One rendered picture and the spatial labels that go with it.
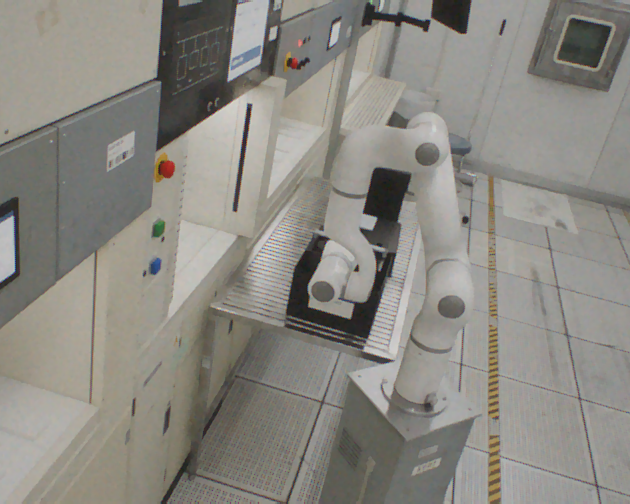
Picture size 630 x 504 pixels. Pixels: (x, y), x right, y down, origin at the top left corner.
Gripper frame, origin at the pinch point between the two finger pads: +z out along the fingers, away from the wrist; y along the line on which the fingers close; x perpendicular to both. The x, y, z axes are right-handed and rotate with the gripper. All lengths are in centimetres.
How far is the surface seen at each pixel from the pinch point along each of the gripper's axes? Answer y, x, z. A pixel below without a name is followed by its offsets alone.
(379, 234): 6, -20, 54
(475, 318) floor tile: 64, -106, 165
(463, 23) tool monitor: 14, 47, 168
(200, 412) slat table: -35, -72, -9
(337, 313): 2.1, -23.6, -2.0
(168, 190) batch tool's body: -39, 22, -43
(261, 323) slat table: -19.6, -30.4, -8.9
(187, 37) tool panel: -38, 57, -42
